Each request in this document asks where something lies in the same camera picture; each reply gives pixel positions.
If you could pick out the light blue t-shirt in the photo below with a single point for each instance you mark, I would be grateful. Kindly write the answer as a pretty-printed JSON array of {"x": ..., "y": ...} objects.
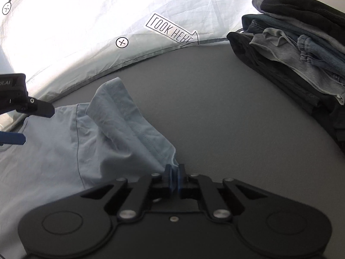
[{"x": 113, "y": 129}]

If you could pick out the dark blue jeans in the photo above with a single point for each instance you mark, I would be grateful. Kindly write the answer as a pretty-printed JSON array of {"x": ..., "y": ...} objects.
[{"x": 318, "y": 51}]

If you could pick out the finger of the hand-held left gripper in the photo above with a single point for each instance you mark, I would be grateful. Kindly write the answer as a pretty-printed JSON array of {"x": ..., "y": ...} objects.
[
  {"x": 40, "y": 109},
  {"x": 13, "y": 138}
]

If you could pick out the black knit garment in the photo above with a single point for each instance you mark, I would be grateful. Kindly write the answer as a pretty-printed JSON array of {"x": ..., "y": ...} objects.
[{"x": 304, "y": 8}]

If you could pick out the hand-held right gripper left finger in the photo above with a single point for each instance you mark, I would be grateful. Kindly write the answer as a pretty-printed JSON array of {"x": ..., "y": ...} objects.
[{"x": 169, "y": 179}]

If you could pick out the black folded pants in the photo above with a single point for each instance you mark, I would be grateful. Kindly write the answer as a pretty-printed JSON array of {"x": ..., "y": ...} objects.
[{"x": 296, "y": 89}]

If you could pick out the printed white sheet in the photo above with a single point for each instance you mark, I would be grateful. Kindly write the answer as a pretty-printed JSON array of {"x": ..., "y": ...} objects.
[{"x": 80, "y": 19}]

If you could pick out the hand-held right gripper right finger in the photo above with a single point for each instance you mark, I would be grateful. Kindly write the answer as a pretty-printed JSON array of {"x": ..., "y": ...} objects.
[{"x": 180, "y": 180}]

